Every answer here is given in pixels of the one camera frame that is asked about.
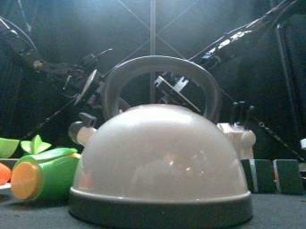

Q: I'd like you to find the vertical metal frame pole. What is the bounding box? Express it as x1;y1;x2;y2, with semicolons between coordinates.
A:
149;0;157;104

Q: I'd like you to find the green leaf toy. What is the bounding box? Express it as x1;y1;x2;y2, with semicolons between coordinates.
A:
19;134;51;156

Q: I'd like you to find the dark green sponge block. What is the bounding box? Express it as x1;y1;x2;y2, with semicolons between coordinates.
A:
272;158;304;195
240;158;277;193

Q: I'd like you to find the black toy knife handle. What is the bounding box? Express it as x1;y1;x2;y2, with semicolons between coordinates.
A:
228;101;239;126
236;101;245;124
243;105;255;131

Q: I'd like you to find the white dome toy kettle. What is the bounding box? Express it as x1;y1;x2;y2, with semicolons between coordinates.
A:
66;55;255;229

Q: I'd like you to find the white toy knife block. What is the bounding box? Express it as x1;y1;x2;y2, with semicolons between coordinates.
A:
216;122;256;160

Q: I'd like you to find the orange toy fruit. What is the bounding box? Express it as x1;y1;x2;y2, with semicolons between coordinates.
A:
0;162;11;186

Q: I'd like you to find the green cup with orange lid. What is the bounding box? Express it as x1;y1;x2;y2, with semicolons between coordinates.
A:
9;147;82;201

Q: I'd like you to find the light green toy bowl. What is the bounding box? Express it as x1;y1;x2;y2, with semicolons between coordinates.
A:
0;137;19;159

